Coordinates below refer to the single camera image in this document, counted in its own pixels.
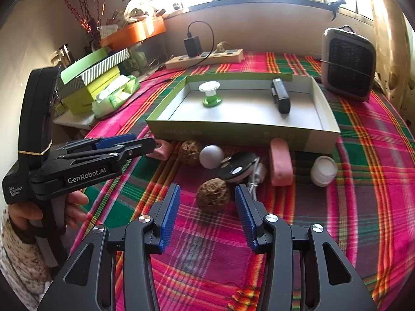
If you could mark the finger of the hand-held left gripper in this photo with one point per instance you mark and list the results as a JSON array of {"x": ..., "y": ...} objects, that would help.
[
  {"x": 116, "y": 141},
  {"x": 136, "y": 149}
]

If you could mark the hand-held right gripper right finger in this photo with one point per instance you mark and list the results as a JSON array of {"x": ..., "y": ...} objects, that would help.
[{"x": 243, "y": 217}]

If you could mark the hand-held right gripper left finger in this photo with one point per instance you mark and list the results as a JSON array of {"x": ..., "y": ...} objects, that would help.
[{"x": 170, "y": 217}]

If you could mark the small pink plastic item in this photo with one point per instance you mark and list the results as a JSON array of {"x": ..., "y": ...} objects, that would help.
[{"x": 162, "y": 150}]

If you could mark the brown walnut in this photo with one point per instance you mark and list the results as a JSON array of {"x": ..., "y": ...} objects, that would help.
[
  {"x": 212, "y": 196},
  {"x": 189, "y": 153}
]

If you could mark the long pink case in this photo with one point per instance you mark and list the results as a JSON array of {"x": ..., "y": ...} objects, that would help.
[{"x": 280, "y": 162}]

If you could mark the white ball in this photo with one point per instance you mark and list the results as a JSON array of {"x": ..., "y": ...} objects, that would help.
[{"x": 211, "y": 156}]

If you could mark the white cream jar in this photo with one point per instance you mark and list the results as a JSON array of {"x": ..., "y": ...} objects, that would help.
[{"x": 324, "y": 171}]

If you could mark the green cardboard box tray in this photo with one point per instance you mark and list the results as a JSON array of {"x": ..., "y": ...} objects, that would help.
[{"x": 233, "y": 110}]

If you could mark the person's left forearm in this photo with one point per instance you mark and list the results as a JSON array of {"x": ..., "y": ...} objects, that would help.
[{"x": 19, "y": 265}]

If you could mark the person's left hand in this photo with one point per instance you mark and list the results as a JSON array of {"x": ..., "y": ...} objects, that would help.
[{"x": 76, "y": 204}]

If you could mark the yellow rubber band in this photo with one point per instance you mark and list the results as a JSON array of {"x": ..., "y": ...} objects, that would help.
[{"x": 32, "y": 152}]

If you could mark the green wet wipes packet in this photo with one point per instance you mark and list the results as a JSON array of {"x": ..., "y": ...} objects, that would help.
[{"x": 116, "y": 94}]

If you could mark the yellow-green box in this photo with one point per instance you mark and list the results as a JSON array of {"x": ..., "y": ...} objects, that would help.
[{"x": 81, "y": 98}]

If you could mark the black white round charger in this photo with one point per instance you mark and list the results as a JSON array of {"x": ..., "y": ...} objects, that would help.
[{"x": 240, "y": 165}]

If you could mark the striped gift box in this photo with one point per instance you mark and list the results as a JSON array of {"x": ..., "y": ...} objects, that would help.
[{"x": 103, "y": 64}]

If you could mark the green white spool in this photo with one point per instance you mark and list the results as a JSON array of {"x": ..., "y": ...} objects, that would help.
[{"x": 209, "y": 86}]

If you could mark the orange plastic tray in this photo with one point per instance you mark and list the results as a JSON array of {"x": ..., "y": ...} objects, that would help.
[{"x": 136, "y": 34}]

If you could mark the red berry branches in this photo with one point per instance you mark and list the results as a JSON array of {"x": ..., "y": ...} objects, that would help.
[{"x": 85, "y": 19}]

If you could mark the white mug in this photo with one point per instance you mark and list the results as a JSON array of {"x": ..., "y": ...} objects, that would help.
[{"x": 104, "y": 31}]

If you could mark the black power adapter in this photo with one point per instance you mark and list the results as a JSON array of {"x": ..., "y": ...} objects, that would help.
[{"x": 193, "y": 47}]

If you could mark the plaid blanket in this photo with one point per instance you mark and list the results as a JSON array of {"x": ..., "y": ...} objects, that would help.
[{"x": 356, "y": 168}]

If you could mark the black rectangular device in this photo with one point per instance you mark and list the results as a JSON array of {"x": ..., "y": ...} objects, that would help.
[{"x": 282, "y": 98}]

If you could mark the beige power strip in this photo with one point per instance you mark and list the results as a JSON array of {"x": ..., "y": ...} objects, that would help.
[{"x": 223, "y": 56}]

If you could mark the white plug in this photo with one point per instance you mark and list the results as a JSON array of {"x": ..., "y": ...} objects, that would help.
[{"x": 221, "y": 48}]

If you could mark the clear plastic bag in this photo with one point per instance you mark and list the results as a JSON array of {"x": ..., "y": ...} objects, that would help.
[{"x": 142, "y": 5}]

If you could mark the grey electric heater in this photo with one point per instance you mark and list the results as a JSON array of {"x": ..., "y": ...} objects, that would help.
[{"x": 348, "y": 64}]

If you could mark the patterned curtain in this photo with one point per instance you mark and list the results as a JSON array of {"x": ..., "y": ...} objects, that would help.
[{"x": 389, "y": 55}]

